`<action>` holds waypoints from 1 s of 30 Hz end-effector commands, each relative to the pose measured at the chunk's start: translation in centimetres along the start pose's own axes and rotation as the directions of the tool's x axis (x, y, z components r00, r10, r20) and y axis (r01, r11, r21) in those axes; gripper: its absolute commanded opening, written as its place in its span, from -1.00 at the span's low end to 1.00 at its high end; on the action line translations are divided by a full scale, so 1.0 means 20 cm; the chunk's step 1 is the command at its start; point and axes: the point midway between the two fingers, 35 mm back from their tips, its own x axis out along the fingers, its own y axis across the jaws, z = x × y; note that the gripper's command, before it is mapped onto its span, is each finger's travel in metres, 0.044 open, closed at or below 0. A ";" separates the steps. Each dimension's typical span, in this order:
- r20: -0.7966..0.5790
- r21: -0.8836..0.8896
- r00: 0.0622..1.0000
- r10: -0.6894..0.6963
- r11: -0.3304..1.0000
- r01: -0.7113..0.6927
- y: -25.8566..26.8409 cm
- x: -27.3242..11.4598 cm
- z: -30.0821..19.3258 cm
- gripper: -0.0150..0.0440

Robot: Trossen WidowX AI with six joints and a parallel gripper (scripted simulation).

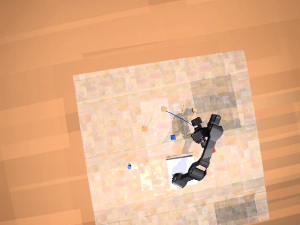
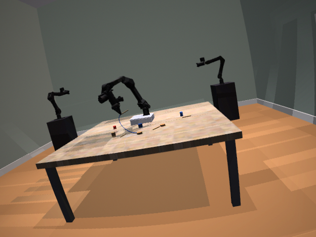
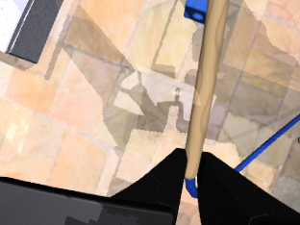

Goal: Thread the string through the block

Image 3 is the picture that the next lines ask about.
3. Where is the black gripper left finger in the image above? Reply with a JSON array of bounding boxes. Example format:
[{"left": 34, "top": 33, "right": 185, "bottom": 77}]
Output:
[{"left": 0, "top": 148, "right": 188, "bottom": 225}]

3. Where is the blue cube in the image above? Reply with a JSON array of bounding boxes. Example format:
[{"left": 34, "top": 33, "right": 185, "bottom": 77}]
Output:
[{"left": 184, "top": 0, "right": 208, "bottom": 24}]

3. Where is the light wooden stick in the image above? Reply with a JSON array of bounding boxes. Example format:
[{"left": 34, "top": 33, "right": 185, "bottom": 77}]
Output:
[{"left": 185, "top": 0, "right": 300, "bottom": 198}]

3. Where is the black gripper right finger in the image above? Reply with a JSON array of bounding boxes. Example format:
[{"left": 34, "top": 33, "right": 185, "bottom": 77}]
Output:
[{"left": 196, "top": 151, "right": 300, "bottom": 225}]

